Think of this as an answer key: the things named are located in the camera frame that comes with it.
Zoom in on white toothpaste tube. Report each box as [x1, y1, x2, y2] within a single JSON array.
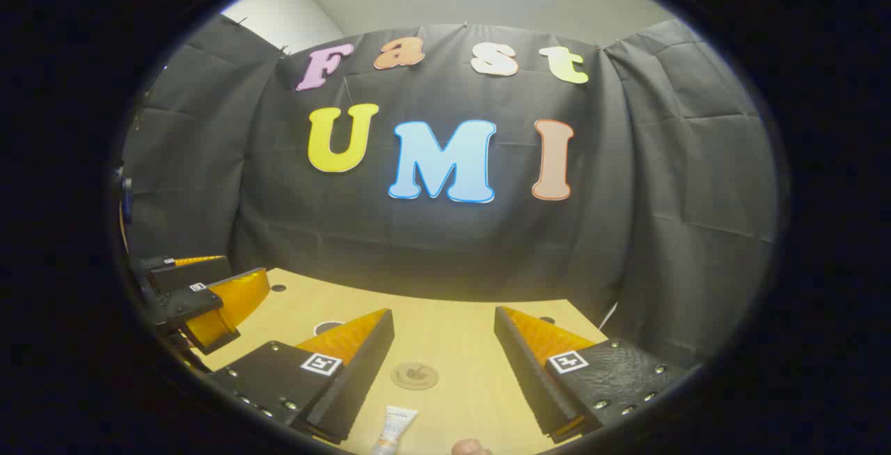
[[370, 405, 419, 455]]

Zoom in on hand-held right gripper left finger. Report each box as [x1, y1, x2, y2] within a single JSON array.
[[207, 308, 396, 445]]

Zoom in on metal stand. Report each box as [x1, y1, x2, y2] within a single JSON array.
[[114, 166, 137, 255]]

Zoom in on black backdrop cloth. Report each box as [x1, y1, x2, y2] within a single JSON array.
[[122, 15, 779, 372]]

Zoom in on wooden desktop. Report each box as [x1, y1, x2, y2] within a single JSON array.
[[198, 267, 615, 455]]

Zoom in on round wooden coaster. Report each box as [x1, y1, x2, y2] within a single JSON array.
[[390, 361, 440, 392]]

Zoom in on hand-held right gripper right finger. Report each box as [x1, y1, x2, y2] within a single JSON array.
[[494, 305, 698, 442]]

